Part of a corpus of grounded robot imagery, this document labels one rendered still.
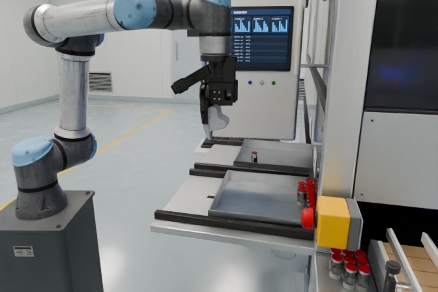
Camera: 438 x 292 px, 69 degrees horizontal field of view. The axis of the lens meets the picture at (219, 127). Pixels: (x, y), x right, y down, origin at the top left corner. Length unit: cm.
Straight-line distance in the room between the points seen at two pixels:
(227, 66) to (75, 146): 64
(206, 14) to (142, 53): 621
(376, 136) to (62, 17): 74
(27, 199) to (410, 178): 104
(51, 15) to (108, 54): 642
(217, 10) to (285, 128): 108
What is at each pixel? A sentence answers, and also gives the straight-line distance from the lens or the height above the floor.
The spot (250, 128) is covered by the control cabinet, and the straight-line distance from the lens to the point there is 174.
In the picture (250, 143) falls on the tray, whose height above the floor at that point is 90.
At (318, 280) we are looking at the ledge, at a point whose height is 88.
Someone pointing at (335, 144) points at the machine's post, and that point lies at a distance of 68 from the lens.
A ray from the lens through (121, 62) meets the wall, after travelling 719.
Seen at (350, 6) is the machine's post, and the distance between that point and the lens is 65.
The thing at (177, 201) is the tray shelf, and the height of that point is 88.
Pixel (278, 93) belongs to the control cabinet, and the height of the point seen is 106.
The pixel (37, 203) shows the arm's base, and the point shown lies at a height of 84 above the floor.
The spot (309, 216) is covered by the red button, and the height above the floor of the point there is 101.
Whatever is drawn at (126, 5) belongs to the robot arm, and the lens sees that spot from 70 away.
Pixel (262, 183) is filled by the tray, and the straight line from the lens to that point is 106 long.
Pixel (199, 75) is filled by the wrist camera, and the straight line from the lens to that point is 78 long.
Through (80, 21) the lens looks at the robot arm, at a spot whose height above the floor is 137.
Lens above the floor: 134
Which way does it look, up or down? 16 degrees down
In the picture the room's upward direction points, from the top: straight up
